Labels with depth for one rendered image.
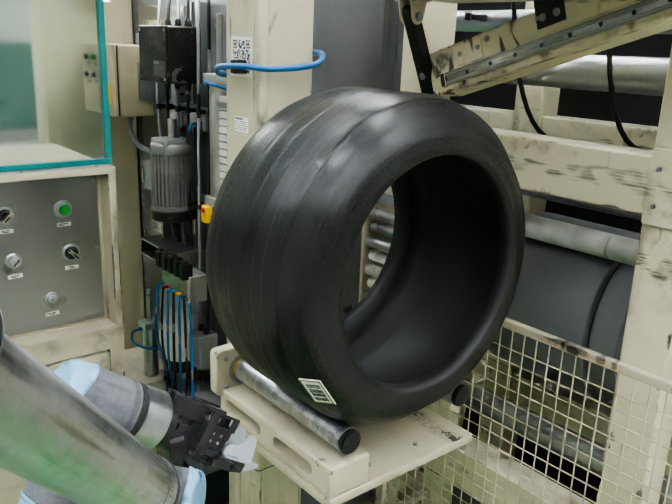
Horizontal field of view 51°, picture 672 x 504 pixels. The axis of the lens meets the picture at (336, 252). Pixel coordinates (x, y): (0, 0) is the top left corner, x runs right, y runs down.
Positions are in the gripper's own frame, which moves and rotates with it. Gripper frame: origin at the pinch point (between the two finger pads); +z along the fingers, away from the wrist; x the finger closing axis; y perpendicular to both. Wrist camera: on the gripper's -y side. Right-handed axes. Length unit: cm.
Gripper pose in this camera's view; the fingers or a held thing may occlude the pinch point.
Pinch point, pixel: (248, 467)
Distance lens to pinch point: 122.9
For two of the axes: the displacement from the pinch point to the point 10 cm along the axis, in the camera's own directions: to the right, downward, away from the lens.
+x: -6.1, -1.7, 7.7
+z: 6.6, 4.3, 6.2
